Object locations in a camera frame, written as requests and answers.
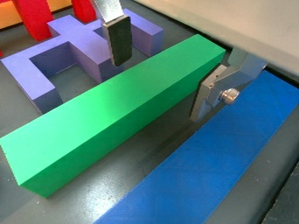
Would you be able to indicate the red comb-shaped block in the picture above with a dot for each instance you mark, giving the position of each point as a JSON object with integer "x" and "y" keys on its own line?
{"x": 38, "y": 30}

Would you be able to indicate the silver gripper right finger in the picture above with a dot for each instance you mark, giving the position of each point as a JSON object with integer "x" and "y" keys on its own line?
{"x": 219, "y": 87}

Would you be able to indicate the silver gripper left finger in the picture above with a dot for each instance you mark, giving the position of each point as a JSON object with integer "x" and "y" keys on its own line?
{"x": 116, "y": 24}

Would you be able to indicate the blue rectangular bar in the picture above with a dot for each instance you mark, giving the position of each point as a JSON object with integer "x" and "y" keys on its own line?
{"x": 184, "y": 188}

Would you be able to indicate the green rectangular bar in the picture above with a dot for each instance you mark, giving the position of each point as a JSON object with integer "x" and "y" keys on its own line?
{"x": 54, "y": 147}

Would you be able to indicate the purple comb-shaped block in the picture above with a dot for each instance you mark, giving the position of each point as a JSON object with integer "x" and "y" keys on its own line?
{"x": 77, "y": 44}

